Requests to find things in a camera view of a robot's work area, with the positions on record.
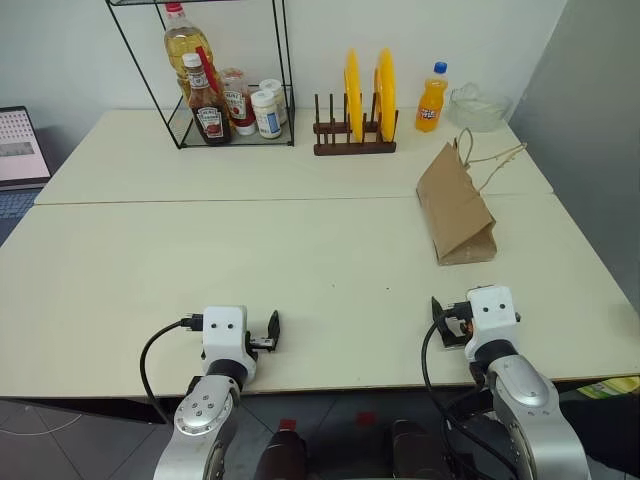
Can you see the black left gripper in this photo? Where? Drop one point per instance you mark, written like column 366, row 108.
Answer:
column 261, row 343

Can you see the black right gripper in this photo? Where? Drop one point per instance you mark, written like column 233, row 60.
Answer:
column 457, row 320

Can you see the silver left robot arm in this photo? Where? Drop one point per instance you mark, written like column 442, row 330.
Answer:
column 202, row 412

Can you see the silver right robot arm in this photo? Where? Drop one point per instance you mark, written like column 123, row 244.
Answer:
column 525, row 400

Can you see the red floor marker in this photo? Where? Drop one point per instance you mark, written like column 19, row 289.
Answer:
column 365, row 419

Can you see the dark rounded shape red cap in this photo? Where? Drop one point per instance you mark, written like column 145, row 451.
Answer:
column 281, row 452

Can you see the green yellow packet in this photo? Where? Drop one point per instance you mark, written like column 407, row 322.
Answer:
column 612, row 387

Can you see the dark wooden plate rack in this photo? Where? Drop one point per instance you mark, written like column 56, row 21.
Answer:
column 352, row 145

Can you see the white jar with blue label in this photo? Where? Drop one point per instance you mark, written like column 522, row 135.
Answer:
column 267, row 117

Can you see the clear glass bowl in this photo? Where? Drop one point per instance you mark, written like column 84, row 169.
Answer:
column 477, row 107

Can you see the orange soda bottle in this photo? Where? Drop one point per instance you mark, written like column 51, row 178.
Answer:
column 431, row 102

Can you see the small red ketchup bottle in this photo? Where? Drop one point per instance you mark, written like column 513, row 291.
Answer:
column 239, row 105

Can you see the large dark ketchup bottle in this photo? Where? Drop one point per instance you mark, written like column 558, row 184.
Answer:
column 207, row 107

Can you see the yellow plate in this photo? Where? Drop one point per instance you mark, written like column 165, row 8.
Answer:
column 386, row 95
column 353, row 95

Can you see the yellow cooking oil bottle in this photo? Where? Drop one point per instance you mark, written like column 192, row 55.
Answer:
column 181, row 47

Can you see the open laptop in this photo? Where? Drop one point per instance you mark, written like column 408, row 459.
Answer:
column 17, row 150

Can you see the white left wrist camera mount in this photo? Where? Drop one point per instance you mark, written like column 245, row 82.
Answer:
column 225, row 340

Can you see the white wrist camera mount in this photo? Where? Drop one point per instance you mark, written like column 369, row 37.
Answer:
column 492, row 312
column 225, row 340

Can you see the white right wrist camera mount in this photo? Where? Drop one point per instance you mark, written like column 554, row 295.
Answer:
column 492, row 312

